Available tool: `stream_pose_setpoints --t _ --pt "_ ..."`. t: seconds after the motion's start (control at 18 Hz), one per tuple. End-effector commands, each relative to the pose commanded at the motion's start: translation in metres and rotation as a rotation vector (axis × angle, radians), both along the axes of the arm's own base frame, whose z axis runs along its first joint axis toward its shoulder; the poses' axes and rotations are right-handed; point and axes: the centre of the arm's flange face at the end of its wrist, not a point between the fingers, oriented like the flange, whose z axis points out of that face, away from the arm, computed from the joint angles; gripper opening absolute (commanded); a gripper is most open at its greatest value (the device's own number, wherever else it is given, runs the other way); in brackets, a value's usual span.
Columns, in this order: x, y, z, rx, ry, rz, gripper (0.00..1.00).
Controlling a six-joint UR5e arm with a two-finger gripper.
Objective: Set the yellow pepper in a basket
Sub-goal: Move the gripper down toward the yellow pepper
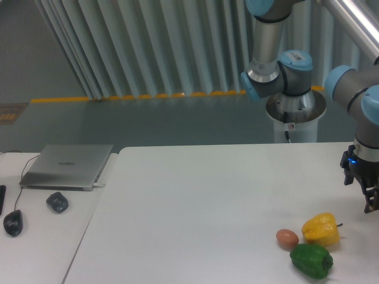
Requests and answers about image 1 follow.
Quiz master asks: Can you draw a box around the white side table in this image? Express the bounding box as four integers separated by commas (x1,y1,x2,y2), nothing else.
1,153,117,283

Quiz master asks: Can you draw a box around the black computer mouse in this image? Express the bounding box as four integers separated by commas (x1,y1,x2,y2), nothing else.
3,209,23,237

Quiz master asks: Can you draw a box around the black pedestal cable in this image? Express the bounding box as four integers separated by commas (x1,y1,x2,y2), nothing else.
282,111,292,144

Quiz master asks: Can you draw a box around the silver aluminium frame bar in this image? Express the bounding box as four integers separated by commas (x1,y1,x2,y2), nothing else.
316,1,378,64

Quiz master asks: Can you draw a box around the green bell pepper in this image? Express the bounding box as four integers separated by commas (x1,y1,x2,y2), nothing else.
290,244,333,279

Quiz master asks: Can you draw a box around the white folding curtain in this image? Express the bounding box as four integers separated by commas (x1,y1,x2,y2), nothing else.
34,0,361,100

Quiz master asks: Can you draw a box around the black mouse cable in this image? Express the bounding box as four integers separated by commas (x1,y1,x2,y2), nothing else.
0,150,41,211

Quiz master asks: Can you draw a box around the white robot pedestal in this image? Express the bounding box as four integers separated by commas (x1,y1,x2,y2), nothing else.
266,90,326,143

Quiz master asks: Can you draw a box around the black device at edge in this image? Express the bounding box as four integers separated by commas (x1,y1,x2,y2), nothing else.
0,185,7,215

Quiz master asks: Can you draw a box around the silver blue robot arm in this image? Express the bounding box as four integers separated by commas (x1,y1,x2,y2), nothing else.
240,1,378,213

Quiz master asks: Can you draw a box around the silver closed laptop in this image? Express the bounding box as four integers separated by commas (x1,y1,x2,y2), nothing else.
20,144,113,191

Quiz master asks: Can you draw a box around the small black plastic object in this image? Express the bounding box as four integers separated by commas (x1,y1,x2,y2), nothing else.
46,192,69,214

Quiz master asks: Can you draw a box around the brown egg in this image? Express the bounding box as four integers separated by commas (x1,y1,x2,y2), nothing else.
276,229,299,249

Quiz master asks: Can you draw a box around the yellow bell pepper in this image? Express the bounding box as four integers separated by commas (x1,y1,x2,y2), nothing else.
301,212,341,247

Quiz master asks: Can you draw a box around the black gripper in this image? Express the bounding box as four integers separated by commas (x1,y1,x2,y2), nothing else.
340,145,378,213

